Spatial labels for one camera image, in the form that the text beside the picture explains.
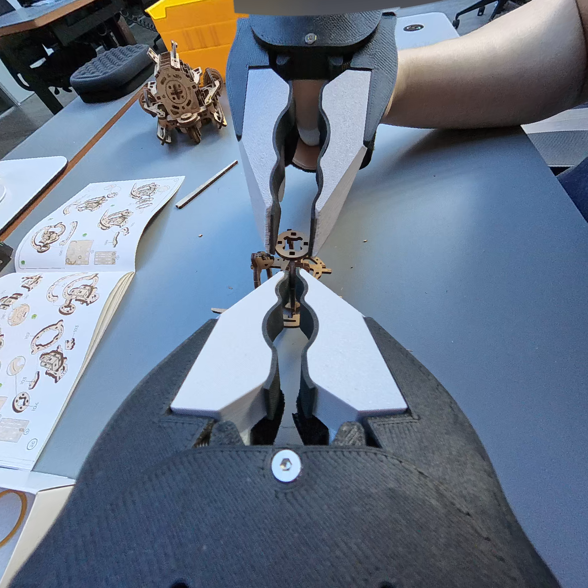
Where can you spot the white cardboard box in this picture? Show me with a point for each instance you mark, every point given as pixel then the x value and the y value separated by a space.
pixel 50 514

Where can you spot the yellow plastic bin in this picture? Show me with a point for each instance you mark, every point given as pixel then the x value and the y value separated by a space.
pixel 197 41

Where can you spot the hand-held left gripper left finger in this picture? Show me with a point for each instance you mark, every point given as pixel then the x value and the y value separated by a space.
pixel 225 367

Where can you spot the person's right hand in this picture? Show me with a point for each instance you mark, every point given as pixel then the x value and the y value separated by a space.
pixel 305 156

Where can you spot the black padded cushion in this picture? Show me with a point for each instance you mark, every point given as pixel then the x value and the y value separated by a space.
pixel 110 69

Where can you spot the group of yellow rubber bands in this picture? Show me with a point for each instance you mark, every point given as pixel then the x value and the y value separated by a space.
pixel 24 514

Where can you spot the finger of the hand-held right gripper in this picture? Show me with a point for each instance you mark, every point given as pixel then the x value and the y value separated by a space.
pixel 347 138
pixel 259 138

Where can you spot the large assembled wooden model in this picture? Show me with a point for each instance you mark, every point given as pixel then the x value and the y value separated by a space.
pixel 177 92

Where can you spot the flat wooden stick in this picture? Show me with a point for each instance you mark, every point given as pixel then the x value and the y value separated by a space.
pixel 206 184

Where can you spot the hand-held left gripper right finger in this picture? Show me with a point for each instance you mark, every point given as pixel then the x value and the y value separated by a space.
pixel 353 367

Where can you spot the person's right forearm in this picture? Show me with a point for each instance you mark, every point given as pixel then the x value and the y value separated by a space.
pixel 482 78

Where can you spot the person's blue jeans leg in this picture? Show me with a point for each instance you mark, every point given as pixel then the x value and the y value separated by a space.
pixel 576 188

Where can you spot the open instruction booklet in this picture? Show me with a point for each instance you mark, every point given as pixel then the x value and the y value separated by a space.
pixel 92 321

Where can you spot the small wooden model assembly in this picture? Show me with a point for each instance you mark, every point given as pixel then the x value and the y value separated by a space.
pixel 281 251

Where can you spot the white flat stand base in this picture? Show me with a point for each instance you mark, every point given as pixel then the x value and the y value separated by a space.
pixel 32 179

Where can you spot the small black object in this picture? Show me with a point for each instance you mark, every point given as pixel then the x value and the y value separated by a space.
pixel 5 256

